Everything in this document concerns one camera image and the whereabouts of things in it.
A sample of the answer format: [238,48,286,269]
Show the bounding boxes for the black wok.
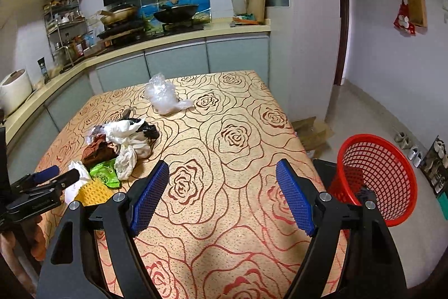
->
[153,4,199,24]

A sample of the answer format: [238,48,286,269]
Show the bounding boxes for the person's left hand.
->
[28,214,48,262]

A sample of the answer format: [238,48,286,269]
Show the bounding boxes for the black plastic bag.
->
[122,110,160,142]

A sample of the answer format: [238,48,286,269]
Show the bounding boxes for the golden frying pan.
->
[98,4,139,27]

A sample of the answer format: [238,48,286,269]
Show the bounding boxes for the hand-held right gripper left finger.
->
[37,160,170,299]

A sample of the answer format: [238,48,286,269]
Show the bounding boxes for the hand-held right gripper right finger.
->
[275,160,408,299]

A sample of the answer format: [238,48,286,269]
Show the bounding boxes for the red mesh basket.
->
[327,134,419,228]

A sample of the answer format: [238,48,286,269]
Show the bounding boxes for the hanging brown paper bag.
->
[406,0,428,28]

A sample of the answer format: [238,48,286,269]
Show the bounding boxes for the clear plastic oil jug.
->
[86,15,100,37]

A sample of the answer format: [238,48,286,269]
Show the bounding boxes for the white cloth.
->
[65,161,92,205]

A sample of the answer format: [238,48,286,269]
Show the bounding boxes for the white rice cooker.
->
[0,69,34,115]

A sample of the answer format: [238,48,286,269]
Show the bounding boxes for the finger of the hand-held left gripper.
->
[10,165,60,188]
[33,169,80,196]

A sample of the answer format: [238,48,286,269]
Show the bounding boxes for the dark shoe rack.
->
[420,136,448,198]

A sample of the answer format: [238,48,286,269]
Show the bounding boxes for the dark spice bottle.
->
[37,57,50,84]

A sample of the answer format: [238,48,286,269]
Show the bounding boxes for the black induction cooker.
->
[97,25,147,40]

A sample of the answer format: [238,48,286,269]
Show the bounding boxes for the dark door frame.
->
[332,0,351,87]

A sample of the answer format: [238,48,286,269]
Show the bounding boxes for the flattened cardboard box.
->
[292,117,331,152]

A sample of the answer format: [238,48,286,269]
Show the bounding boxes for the green snack wrapper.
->
[89,159,121,188]

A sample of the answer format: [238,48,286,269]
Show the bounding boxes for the grey lower kitchen cabinets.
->
[7,33,272,180]

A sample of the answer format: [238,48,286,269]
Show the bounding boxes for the orange plastic utensil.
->
[233,16,263,26]

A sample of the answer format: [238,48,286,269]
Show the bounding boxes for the red sauce jar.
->
[72,36,85,58]

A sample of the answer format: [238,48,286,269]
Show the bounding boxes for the white plastic container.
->
[230,0,248,15]

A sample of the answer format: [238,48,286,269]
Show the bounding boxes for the rose patterned tablecloth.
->
[33,71,351,299]

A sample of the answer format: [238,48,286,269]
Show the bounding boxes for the hanging red cloth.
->
[393,3,417,37]

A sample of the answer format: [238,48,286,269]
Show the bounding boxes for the rust brown paper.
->
[89,134,118,154]

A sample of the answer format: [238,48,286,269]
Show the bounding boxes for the clear plastic bag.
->
[145,73,195,115]

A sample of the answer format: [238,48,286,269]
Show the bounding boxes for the metal kitchen rack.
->
[44,0,88,66]

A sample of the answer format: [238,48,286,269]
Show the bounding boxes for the dark brown plastic wrapper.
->
[82,147,116,164]

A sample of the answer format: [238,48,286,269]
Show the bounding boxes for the black gas stove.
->
[145,20,205,37]

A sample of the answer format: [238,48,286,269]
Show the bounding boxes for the yellow foam net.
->
[74,179,114,208]

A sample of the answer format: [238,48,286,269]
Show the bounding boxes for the beige kitchen countertop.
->
[0,17,272,145]

